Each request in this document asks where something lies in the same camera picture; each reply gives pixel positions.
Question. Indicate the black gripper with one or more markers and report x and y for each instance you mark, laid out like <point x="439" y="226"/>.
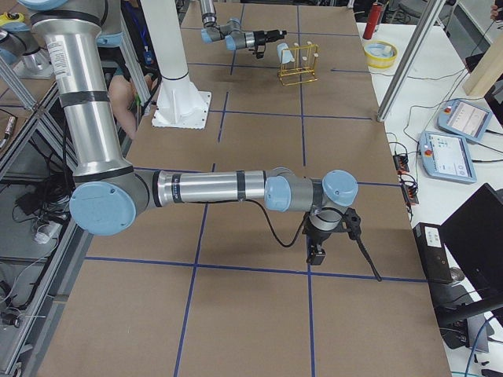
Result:
<point x="261" y="38"/>
<point x="318" y="236"/>

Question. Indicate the light blue cup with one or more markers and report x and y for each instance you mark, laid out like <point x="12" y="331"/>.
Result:
<point x="285" y="54"/>

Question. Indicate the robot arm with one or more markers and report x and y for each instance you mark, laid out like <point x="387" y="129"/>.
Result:
<point x="233" y="34"/>
<point x="110" y="193"/>

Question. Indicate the yellow rimmed blue bowl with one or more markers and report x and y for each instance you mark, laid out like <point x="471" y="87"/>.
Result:
<point x="373" y="56"/>

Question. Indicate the red thermos bottle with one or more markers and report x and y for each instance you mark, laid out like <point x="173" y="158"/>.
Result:
<point x="373" y="18"/>

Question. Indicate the black computer box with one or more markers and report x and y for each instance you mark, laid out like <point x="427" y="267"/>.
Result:
<point x="432" y="252"/>

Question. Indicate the near teach pendant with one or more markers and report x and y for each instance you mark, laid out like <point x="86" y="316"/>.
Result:
<point x="446" y="157"/>

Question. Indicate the teach pendant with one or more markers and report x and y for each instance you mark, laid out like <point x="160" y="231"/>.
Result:
<point x="465" y="119"/>
<point x="446" y="157"/>

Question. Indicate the black monitor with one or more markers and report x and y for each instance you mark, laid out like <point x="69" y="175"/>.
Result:
<point x="473" y="236"/>

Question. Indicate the person in black clothes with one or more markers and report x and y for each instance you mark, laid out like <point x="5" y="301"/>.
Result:
<point x="121" y="89"/>

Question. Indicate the far teach pendant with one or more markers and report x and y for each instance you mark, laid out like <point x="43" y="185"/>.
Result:
<point x="465" y="119"/>

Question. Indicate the wooden beam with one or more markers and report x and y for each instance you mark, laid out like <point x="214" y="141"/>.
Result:
<point x="487" y="71"/>

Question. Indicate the gold wire cup holder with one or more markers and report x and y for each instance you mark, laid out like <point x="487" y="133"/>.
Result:
<point x="303" y="70"/>

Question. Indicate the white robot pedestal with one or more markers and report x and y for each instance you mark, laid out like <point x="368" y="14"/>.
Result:
<point x="179" y="103"/>

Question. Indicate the aluminium frame post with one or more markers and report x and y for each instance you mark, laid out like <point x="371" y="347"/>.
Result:
<point x="421" y="32"/>

